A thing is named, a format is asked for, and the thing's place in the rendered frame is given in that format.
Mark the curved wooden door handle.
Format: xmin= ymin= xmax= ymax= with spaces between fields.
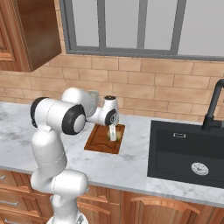
xmin=76 ymin=193 xmax=112 ymax=216
xmin=129 ymin=195 xmax=201 ymax=215

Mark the black sink basin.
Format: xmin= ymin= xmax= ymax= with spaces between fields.
xmin=146 ymin=119 xmax=224 ymax=189

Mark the wooden cupboard door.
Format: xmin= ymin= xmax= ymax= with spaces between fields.
xmin=120 ymin=190 xmax=224 ymax=224
xmin=76 ymin=185 xmax=123 ymax=224

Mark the wooden wall cupboard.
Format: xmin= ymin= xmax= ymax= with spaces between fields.
xmin=0 ymin=0 xmax=62 ymax=74

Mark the brown wooden cutting board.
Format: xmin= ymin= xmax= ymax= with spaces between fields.
xmin=83 ymin=122 xmax=126 ymax=155

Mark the grey framed window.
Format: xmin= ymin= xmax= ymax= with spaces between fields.
xmin=59 ymin=0 xmax=224 ymax=61

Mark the wooden drawer front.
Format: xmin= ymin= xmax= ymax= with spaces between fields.
xmin=0 ymin=169 xmax=33 ymax=194
xmin=0 ymin=207 xmax=51 ymax=224
xmin=0 ymin=188 xmax=54 ymax=218

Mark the black tap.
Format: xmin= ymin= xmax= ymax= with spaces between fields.
xmin=200 ymin=78 xmax=224 ymax=131

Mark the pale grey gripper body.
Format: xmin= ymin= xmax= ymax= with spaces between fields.
xmin=108 ymin=123 xmax=118 ymax=143

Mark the silver sink drain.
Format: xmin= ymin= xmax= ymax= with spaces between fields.
xmin=191 ymin=162 xmax=210 ymax=176

